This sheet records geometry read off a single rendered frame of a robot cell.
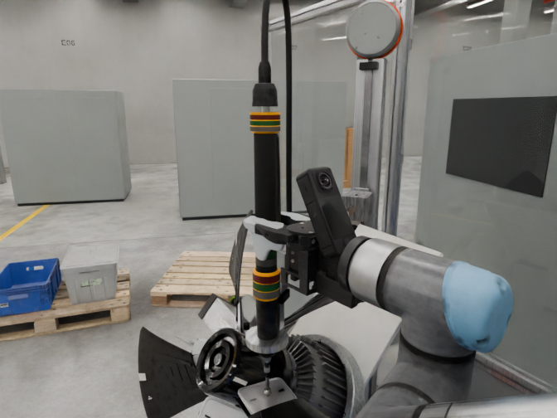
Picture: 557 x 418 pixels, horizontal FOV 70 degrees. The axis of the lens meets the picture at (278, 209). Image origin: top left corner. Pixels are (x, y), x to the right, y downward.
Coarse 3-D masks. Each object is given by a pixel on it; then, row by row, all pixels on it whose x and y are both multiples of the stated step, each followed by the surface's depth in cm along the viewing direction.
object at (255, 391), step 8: (256, 384) 70; (264, 384) 71; (272, 384) 71; (280, 384) 71; (240, 392) 68; (248, 392) 68; (256, 392) 69; (272, 392) 69; (280, 392) 69; (288, 392) 70; (248, 400) 67; (256, 400) 67; (264, 400) 67; (272, 400) 67; (280, 400) 68; (288, 400) 68; (248, 408) 65; (256, 408) 65; (264, 408) 65
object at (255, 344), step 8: (280, 280) 66; (280, 288) 65; (280, 296) 65; (288, 296) 67; (280, 304) 66; (280, 312) 66; (280, 320) 66; (256, 328) 67; (280, 328) 67; (248, 336) 65; (256, 336) 65; (280, 336) 65; (248, 344) 64; (256, 344) 63; (264, 344) 63; (272, 344) 63; (280, 344) 63; (264, 352) 62; (272, 352) 63
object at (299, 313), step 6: (318, 294) 71; (312, 300) 70; (318, 300) 68; (324, 300) 66; (330, 300) 64; (306, 306) 70; (312, 306) 67; (318, 306) 65; (294, 312) 77; (300, 312) 69; (306, 312) 67; (288, 318) 71; (294, 318) 68
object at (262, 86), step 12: (264, 72) 55; (264, 84) 55; (264, 96) 55; (276, 96) 56; (276, 300) 63; (264, 312) 63; (276, 312) 64; (264, 324) 63; (276, 324) 65; (264, 336) 64
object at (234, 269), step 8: (248, 216) 94; (240, 232) 97; (240, 240) 93; (232, 248) 105; (240, 248) 91; (240, 256) 88; (232, 264) 103; (240, 264) 86; (232, 272) 102; (240, 272) 86; (232, 280) 103
